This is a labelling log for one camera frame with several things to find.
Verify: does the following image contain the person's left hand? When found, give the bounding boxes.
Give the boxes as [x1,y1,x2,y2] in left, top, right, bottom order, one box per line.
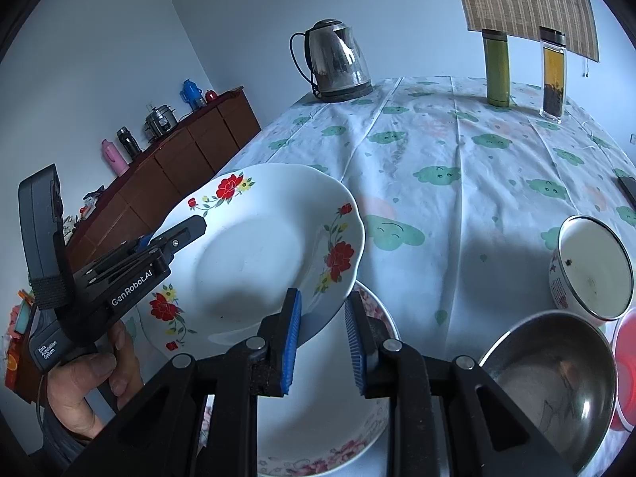
[47,319,145,440]

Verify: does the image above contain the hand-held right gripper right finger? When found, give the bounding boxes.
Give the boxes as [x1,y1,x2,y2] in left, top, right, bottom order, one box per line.
[344,291,577,477]

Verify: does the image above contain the red plastic bowl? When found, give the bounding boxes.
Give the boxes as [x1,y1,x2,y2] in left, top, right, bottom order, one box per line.
[610,305,636,432]

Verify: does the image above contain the red flower white plate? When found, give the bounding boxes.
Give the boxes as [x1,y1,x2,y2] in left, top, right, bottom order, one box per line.
[139,163,367,359]

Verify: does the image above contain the brown wooden sideboard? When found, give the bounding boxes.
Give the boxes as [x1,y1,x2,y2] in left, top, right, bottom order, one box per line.
[64,87,262,271]

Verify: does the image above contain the pink thermos flask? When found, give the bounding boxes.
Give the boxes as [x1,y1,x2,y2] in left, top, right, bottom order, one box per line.
[101,139,130,177]

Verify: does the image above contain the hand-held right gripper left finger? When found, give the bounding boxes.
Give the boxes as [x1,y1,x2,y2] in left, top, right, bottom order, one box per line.
[64,287,303,477]

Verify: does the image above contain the person's left forearm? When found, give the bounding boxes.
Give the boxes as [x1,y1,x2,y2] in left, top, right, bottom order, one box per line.
[40,402,100,473]

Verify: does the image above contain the green cloud print tablecloth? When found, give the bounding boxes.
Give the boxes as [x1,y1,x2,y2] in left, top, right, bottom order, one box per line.
[122,76,636,477]

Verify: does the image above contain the steel pressure cooker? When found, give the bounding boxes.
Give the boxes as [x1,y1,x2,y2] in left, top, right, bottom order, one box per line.
[144,104,178,138]

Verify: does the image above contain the orange printed packet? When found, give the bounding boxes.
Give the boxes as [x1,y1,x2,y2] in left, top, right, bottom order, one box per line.
[5,288,35,391]

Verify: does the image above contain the black thermos flask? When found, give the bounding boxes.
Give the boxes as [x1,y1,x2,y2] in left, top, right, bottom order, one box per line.
[116,126,142,157]

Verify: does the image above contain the pink floral rim plate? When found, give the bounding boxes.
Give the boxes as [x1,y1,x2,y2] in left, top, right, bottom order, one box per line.
[199,278,399,477]

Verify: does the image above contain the stainless steel electric kettle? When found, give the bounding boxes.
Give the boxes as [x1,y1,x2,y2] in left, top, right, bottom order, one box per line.
[289,19,374,103]

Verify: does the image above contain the stainless steel bowl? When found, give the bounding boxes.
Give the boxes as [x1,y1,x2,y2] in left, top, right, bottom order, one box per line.
[476,309,618,475]

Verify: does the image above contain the black smartphone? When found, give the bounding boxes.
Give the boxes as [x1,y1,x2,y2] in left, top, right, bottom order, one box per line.
[616,175,636,206]

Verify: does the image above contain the glass tea bottle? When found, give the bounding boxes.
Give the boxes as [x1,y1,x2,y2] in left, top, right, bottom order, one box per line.
[539,26,568,124]

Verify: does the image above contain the white enamel bowl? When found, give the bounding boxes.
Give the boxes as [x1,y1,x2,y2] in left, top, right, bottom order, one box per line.
[548,215,635,322]

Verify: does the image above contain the green thermos bottle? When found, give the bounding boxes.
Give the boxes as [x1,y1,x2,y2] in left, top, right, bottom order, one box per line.
[482,29,512,107]

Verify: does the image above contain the red and white clutter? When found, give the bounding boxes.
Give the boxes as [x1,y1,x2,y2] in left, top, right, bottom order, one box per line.
[62,186,107,237]

